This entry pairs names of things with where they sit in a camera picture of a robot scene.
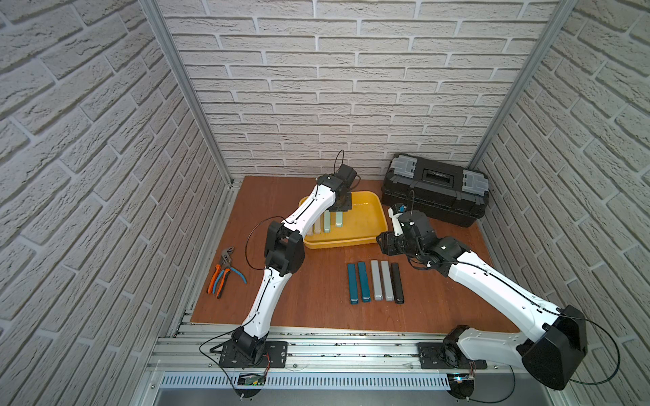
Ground pale green bar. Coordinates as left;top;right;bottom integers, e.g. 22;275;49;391
323;211;331;233

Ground dark teal bar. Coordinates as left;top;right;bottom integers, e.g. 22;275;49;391
347;263;359;304

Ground light mint bar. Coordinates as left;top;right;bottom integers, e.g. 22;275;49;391
335;211;344;228

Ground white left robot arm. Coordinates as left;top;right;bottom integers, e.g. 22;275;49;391
231;165;357;365

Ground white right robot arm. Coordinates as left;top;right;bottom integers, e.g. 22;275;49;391
377;205;587;390

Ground yellow plastic tray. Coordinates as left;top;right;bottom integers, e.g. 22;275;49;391
305;191;388;250

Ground black bar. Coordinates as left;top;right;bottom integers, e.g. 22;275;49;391
390;263;405;305

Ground black plastic toolbox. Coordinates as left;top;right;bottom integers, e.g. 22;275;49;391
381;154;490;228

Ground light grey bar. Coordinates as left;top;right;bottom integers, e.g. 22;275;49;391
371;260;384;301

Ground white vent grille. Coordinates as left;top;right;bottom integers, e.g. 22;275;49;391
159;372;450;391

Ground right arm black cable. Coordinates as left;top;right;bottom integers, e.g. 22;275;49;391
405;187;621;405

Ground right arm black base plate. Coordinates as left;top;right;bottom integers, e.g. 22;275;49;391
416;342;488;370

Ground teal handled pliers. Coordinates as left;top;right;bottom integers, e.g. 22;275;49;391
223;266;248;284

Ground orange handled pliers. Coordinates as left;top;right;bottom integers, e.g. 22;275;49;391
207;265;231;299

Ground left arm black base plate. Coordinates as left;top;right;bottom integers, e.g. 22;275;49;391
218;340;288;369

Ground aluminium front mounting rail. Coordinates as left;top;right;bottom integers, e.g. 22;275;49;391
146;324;529;377

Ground aluminium right corner post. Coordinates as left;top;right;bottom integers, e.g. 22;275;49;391
467;0;577;170

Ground aluminium corner post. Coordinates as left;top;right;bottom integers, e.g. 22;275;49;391
467;0;577;170
140;0;235;185

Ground aluminium left corner post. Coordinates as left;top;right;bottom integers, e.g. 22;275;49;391
140;0;235;185

